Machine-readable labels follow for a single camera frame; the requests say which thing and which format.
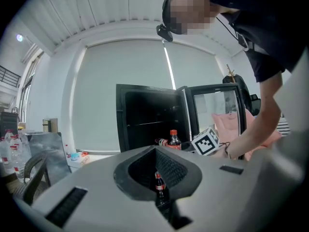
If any red label cola bottle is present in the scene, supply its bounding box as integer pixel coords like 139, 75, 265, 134
154, 171, 167, 204
154, 137, 169, 147
168, 129, 182, 151

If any black mezzanine railing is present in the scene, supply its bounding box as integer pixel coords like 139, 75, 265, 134
0, 65, 22, 88

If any stainless steel cabinet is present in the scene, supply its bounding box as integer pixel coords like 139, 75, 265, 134
25, 131, 72, 187

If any person's right forearm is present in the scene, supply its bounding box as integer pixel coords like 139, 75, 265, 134
213, 100, 283, 160

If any group of clear water bottles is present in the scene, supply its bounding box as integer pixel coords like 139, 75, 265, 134
0, 129, 32, 181

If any black wrist cord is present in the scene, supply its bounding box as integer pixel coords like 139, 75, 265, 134
218, 141, 232, 159

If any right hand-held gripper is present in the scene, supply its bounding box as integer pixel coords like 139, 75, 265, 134
181, 126, 221, 157

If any wooden coat rack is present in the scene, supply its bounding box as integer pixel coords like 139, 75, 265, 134
226, 63, 236, 83

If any grey roller blind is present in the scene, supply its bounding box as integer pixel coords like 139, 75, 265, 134
72, 39, 175, 152
164, 42, 226, 91

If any dark wicker chair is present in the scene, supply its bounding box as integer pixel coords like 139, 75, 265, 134
13, 150, 52, 205

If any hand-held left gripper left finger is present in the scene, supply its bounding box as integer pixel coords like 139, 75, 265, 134
31, 145, 174, 232

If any black mini fridge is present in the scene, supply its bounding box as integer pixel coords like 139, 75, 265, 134
115, 83, 247, 159

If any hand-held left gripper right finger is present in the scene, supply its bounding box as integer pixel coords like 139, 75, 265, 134
155, 145, 249, 230

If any dark brown cabinet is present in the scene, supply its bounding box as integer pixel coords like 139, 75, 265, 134
0, 111, 19, 140

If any person's head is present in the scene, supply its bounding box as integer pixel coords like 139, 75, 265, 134
162, 0, 218, 35

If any striped cloth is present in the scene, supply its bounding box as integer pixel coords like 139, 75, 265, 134
276, 116, 292, 137

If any black office chair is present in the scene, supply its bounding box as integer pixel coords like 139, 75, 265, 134
250, 93, 262, 116

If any black hanging coat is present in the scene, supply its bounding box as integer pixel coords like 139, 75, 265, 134
222, 74, 253, 113

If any cardboard box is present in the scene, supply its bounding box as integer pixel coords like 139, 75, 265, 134
42, 118, 58, 133

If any black head-mounted camera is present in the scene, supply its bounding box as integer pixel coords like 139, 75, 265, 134
156, 24, 174, 43

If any black cable with white clip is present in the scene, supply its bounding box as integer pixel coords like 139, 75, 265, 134
215, 15, 251, 52

